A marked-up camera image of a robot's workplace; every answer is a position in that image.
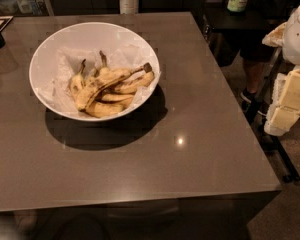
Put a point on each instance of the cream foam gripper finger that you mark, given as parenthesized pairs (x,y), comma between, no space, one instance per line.
(295,90)
(283,112)

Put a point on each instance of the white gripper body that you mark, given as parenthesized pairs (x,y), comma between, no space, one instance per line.
(298,37)

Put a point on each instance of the large top banana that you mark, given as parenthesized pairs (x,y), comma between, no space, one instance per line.
(90,91)

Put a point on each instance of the right banana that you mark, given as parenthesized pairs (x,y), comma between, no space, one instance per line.
(132,86)

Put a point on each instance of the middle banana with stem up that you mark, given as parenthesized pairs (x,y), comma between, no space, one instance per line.
(104,69)

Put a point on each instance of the bottom banana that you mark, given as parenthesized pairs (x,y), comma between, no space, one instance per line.
(99,110)

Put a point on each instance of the white bowl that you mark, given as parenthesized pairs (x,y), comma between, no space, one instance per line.
(86,39)

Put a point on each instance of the small left banana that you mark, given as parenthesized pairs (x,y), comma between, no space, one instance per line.
(77,81)

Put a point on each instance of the person leg with shoe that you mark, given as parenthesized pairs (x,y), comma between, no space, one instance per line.
(254,56)

